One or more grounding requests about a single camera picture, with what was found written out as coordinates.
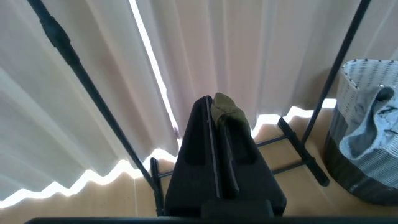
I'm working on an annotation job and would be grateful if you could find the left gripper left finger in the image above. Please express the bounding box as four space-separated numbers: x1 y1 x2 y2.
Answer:
164 95 221 217

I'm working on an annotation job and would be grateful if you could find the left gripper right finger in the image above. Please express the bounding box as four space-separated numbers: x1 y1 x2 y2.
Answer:
217 114 287 217

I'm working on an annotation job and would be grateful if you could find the green long-sleeved shirt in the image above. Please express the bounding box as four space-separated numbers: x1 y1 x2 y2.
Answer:
210 92 251 133

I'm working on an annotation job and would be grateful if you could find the white laundry basket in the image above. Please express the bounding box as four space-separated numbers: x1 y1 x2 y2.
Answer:
323 58 398 206

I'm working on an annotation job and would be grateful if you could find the black clothes rack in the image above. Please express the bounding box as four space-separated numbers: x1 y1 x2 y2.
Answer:
27 0 373 217

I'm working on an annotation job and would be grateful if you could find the pale grey garment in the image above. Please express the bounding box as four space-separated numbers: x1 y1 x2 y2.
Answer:
338 84 398 159

